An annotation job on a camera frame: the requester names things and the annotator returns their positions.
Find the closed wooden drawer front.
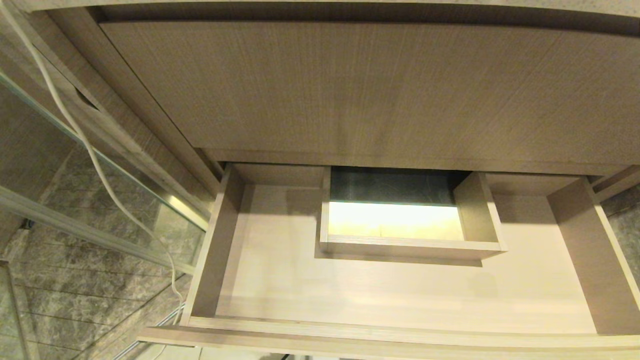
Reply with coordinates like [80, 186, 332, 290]
[98, 21, 640, 169]

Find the open wooden drawer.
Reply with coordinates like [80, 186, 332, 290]
[137, 162, 640, 360]

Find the wooden vanity cabinet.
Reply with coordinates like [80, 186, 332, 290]
[10, 0, 640, 201]

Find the glass shower door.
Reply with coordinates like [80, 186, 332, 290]
[0, 70, 210, 360]

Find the white power cable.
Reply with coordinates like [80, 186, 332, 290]
[0, 1, 187, 321]

